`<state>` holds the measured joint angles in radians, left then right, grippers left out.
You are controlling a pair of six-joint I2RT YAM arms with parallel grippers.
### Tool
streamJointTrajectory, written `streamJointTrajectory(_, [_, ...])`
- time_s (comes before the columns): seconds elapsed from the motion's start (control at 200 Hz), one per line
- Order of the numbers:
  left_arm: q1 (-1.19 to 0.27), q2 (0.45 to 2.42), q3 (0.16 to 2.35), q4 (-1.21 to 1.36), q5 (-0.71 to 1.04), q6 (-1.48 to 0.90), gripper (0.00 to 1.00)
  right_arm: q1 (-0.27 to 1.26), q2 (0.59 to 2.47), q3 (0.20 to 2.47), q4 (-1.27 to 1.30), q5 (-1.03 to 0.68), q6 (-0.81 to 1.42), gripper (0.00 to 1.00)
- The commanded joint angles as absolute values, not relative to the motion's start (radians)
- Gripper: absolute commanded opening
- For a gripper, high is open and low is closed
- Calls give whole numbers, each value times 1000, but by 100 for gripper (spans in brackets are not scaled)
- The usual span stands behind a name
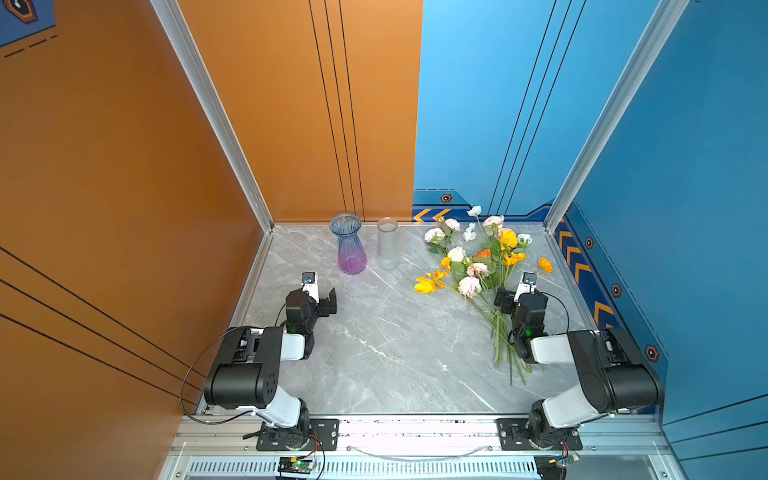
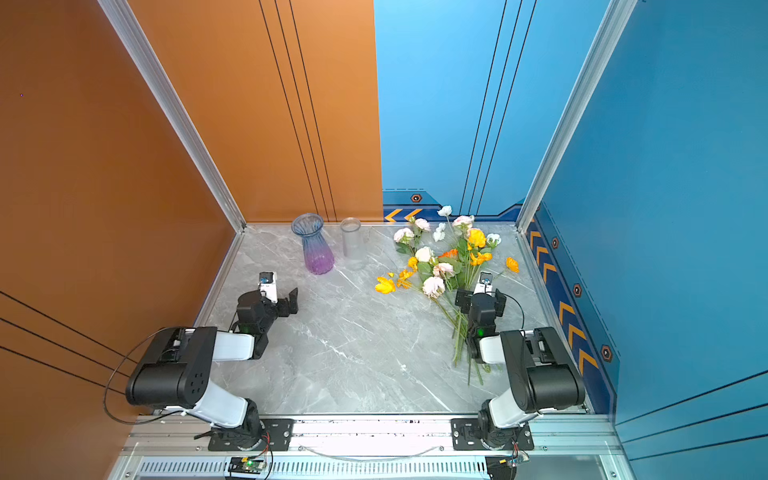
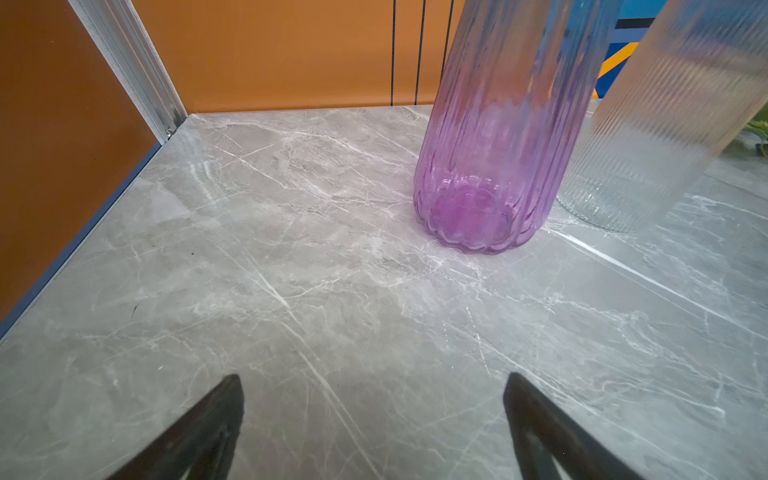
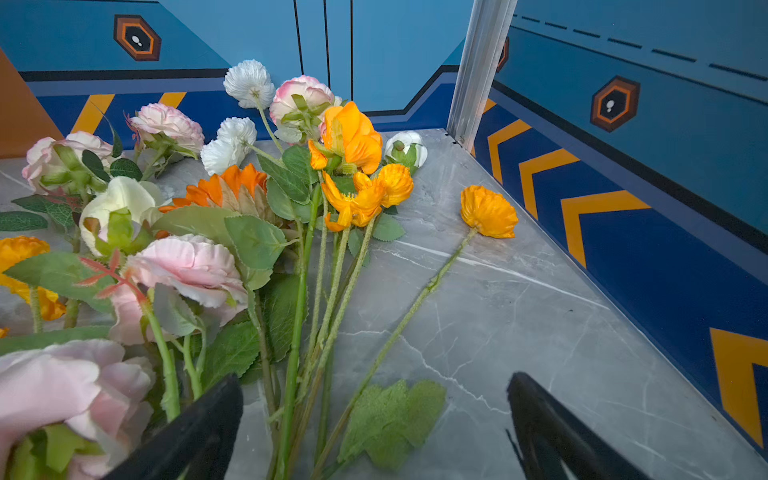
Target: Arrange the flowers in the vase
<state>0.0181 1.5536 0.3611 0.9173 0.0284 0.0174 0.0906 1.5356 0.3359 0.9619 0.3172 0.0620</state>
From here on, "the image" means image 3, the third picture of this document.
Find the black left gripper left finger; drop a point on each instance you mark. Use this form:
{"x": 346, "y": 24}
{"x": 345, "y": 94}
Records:
{"x": 200, "y": 444}

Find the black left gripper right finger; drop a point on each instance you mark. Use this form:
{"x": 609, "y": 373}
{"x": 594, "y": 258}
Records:
{"x": 547, "y": 442}

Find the clear ribbed glass vase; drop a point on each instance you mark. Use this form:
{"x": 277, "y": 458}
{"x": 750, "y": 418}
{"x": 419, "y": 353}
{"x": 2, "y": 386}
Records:
{"x": 695, "y": 80}

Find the purple ribbed glass vase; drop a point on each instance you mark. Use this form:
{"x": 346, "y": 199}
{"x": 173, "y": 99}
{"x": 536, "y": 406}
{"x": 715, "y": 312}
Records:
{"x": 510, "y": 105}

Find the left aluminium corner post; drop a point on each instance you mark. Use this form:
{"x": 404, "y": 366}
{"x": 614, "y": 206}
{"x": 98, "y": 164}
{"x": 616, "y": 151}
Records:
{"x": 122, "y": 39}

